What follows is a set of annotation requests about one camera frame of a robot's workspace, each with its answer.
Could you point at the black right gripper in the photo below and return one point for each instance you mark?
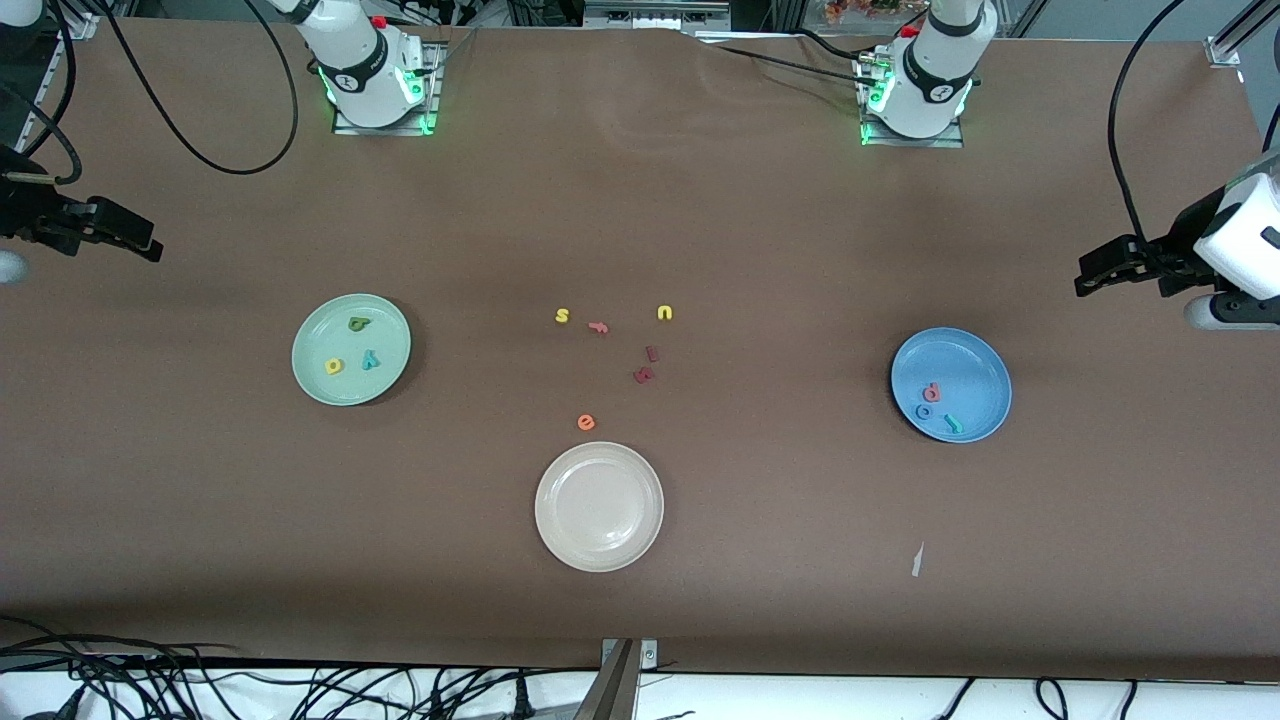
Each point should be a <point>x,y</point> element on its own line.
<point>20,213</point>

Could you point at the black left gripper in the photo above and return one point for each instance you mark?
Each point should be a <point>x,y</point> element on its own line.
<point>1184,243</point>

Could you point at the teal foam letter r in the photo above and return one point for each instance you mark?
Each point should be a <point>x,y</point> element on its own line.
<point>953,426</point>

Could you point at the teal foam letter y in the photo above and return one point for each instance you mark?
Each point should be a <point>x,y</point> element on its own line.
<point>371,361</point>

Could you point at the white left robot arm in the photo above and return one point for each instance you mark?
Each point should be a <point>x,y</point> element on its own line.
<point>935,70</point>

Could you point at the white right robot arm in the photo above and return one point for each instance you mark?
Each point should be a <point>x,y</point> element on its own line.
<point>365,60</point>

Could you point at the blue plate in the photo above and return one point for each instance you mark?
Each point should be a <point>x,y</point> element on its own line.
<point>965,375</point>

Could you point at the green plate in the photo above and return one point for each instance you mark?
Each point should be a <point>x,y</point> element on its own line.
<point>350,340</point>

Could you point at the white paper scrap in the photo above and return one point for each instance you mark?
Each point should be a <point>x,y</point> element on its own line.
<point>917,560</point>

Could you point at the orange artificial flowers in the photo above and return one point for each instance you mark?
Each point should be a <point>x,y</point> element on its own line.
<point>860,8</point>

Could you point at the grey device box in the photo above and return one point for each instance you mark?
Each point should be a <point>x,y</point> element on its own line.
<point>655,15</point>

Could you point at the beige plate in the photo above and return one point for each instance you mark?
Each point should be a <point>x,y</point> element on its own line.
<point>598,507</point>

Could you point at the aluminium frame profile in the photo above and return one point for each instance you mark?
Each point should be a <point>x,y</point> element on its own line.
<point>80,28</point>
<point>1222,50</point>

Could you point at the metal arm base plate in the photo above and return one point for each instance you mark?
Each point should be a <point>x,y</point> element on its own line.
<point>900,143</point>
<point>432,90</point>

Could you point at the metal table edge bracket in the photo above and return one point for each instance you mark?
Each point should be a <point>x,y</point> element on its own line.
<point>622,690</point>

